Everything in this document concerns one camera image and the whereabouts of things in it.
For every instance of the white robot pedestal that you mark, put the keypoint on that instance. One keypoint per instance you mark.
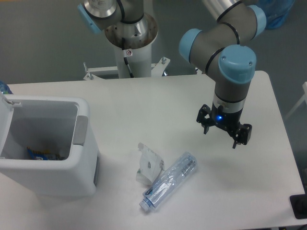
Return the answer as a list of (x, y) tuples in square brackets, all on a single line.
[(132, 45)]

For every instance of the white trash can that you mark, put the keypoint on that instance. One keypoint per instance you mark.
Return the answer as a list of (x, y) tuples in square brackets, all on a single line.
[(60, 125)]

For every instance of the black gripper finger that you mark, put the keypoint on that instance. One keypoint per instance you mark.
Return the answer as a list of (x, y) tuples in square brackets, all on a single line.
[(204, 118), (242, 135)]

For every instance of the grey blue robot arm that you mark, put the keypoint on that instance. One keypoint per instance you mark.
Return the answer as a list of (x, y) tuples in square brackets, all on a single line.
[(219, 53)]

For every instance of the blue water jug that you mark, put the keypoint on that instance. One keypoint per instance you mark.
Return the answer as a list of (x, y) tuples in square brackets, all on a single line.
[(275, 13)]

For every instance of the black device at table edge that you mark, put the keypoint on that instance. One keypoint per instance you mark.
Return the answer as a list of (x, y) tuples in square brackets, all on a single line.
[(299, 206)]

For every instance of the white paper wrapper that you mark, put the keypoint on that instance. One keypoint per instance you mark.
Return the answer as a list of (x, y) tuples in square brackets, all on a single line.
[(150, 165)]

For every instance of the white frame at right edge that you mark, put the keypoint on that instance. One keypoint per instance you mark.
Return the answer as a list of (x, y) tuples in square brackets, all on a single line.
[(302, 99)]

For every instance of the blue bottle at left edge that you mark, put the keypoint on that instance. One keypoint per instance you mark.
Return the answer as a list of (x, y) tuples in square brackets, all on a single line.
[(4, 88)]

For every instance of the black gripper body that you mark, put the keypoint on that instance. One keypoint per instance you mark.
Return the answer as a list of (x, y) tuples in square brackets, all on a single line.
[(228, 122)]

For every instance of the blue snack wrapper in bin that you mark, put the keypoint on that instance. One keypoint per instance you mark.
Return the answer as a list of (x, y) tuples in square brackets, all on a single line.
[(44, 155)]

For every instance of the clear plastic bottle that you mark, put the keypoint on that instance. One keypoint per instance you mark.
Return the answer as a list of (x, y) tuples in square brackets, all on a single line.
[(168, 182)]

